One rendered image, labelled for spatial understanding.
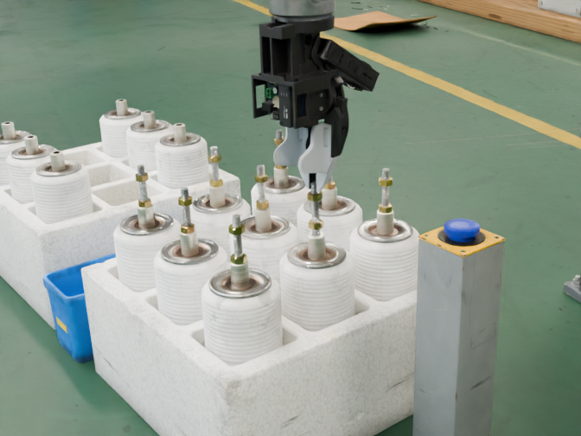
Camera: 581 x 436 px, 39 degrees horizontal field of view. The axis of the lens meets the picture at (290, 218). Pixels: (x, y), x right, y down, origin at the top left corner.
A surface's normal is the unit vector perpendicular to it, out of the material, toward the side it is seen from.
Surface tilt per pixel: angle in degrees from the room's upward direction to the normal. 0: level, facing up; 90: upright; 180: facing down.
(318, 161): 91
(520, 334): 0
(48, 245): 90
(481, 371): 90
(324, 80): 90
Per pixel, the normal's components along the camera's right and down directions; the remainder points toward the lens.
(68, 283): 0.59, 0.26
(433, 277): -0.80, 0.26
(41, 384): -0.04, -0.92
